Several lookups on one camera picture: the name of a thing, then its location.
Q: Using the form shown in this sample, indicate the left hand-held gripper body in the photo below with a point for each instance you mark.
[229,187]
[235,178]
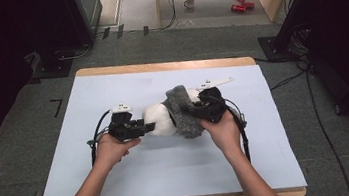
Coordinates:
[122,126]

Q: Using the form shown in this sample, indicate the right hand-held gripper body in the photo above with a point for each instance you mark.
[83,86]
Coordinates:
[215,104]

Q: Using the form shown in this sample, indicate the grey fuzzy scarf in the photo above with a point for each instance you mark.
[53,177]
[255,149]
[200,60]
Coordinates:
[183,117]

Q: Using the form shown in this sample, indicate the panda plush toy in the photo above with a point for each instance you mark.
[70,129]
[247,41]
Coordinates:
[160,120]

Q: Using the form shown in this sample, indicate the person's left hand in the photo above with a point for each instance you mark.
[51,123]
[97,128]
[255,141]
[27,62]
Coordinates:
[112,151]

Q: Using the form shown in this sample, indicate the person's right hand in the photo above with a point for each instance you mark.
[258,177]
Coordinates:
[227,133]

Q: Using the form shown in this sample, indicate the light blue table mat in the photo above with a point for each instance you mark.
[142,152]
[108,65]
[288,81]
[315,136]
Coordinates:
[171,172]

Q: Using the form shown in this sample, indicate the wooden table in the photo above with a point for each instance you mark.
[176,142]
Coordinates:
[125,68]

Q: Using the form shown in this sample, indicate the black tape corner mark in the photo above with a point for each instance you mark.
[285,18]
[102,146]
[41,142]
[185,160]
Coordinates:
[58,107]

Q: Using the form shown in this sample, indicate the black flat stand base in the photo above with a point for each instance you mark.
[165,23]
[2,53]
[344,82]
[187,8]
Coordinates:
[53,67]

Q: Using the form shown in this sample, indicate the black tape strip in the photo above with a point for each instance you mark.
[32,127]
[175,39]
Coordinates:
[105,33]
[145,30]
[120,31]

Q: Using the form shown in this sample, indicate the beige mug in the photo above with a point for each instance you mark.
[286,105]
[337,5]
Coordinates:
[189,2]

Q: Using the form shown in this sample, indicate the black cabinet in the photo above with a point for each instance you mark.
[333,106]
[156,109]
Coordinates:
[86,11]

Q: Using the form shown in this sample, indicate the black metal stand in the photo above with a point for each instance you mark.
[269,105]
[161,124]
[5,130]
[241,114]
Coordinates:
[298,2]

